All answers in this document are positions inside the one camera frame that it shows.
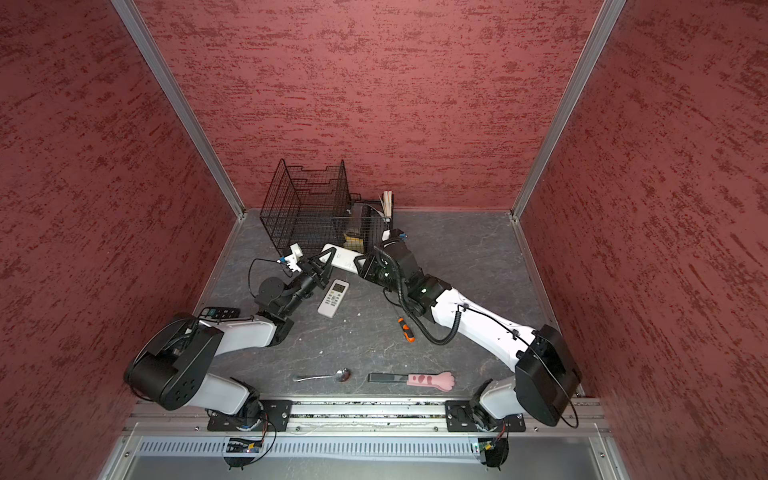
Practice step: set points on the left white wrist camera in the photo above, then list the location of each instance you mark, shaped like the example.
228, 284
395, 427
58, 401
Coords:
293, 255

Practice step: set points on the black calculator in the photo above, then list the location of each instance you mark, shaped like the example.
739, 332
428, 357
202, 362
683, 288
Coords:
219, 313

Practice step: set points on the grey white remote control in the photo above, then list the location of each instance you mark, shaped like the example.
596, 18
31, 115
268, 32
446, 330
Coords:
344, 259

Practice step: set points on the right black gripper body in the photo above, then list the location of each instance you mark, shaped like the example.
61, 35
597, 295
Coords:
380, 272

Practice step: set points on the orange black screwdriver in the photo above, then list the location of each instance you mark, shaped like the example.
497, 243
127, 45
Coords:
406, 330

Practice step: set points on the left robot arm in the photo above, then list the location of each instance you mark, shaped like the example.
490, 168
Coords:
172, 369

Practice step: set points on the white air conditioner remote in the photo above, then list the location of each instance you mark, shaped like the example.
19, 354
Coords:
333, 298

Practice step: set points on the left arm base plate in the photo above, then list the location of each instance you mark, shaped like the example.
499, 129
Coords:
255, 415

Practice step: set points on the black wire basket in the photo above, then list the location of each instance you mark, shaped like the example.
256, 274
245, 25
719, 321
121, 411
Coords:
311, 207

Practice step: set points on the metal spoon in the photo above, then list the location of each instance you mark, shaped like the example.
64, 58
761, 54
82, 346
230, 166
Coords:
341, 376

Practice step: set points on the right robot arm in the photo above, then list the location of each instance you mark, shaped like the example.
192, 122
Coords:
544, 375

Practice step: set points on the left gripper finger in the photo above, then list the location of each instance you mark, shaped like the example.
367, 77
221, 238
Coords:
314, 266
328, 256

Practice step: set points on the pink cat paw spatula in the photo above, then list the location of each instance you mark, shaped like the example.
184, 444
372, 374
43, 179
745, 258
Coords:
443, 382

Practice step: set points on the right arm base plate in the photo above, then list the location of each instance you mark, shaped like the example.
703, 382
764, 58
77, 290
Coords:
465, 416

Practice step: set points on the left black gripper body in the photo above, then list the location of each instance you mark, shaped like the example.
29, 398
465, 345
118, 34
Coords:
302, 285

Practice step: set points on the yellow black brush in basket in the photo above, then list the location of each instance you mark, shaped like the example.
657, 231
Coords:
354, 230

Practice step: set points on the wooden sticks in basket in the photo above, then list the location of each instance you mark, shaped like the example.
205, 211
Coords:
387, 204

